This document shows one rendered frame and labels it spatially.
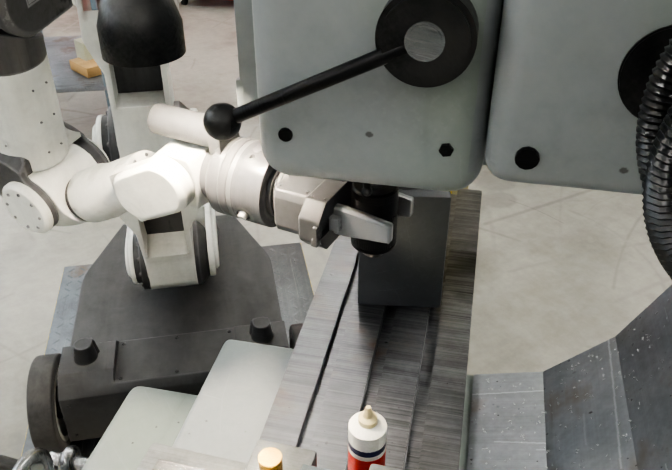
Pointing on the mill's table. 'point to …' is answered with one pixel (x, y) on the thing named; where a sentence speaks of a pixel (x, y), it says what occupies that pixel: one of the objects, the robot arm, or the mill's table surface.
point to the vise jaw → (292, 458)
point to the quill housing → (338, 27)
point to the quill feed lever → (426, 75)
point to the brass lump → (270, 459)
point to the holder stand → (410, 256)
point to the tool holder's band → (375, 194)
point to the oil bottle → (366, 440)
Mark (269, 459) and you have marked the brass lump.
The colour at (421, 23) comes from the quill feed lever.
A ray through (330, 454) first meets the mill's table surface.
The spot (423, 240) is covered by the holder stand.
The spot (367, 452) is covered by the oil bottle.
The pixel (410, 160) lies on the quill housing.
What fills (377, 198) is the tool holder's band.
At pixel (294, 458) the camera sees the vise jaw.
